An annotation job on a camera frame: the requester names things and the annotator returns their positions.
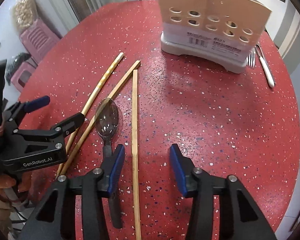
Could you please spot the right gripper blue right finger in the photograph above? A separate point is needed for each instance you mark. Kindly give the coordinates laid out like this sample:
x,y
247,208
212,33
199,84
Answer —
x,y
182,168

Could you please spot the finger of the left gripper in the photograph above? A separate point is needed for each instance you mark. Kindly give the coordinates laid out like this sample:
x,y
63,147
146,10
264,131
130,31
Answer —
x,y
69,125
36,104

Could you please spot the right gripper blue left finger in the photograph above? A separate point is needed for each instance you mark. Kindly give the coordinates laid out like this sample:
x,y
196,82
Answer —
x,y
112,167

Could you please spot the plain bamboo chopstick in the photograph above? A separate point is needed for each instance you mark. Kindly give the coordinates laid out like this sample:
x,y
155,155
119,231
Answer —
x,y
135,162
91,125

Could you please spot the brown translucent plastic spoon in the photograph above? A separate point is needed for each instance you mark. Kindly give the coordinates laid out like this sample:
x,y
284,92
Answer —
x,y
106,123

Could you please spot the left human hand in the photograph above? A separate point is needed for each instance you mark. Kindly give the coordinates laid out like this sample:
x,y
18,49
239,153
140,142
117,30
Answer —
x,y
7,182

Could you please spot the pink plastic stool stack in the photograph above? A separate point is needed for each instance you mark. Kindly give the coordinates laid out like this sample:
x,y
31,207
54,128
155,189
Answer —
x,y
38,40

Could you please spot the bag of round nuts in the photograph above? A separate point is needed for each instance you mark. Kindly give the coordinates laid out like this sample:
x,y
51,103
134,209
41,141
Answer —
x,y
24,14

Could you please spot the silver metal fork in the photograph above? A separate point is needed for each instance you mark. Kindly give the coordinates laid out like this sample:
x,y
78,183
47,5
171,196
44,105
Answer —
x,y
250,60

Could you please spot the beige perforated cutlery holder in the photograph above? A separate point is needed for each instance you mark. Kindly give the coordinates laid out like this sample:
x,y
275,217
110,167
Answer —
x,y
222,31

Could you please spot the white handled utensil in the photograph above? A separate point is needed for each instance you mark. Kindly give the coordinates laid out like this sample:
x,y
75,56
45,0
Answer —
x,y
265,67

